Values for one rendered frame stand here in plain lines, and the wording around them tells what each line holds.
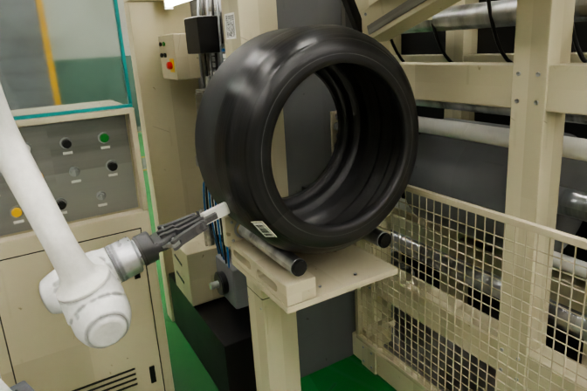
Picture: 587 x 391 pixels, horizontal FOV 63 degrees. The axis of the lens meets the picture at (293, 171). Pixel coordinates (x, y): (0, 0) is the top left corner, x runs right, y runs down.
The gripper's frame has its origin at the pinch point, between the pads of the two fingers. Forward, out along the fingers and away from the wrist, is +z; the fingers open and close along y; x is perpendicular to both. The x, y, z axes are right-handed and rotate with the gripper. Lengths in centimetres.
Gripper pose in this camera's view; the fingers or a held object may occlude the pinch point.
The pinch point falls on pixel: (215, 213)
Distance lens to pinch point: 121.6
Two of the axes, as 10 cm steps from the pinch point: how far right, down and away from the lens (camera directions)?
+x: 2.7, 8.9, 3.6
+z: 8.2, -4.1, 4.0
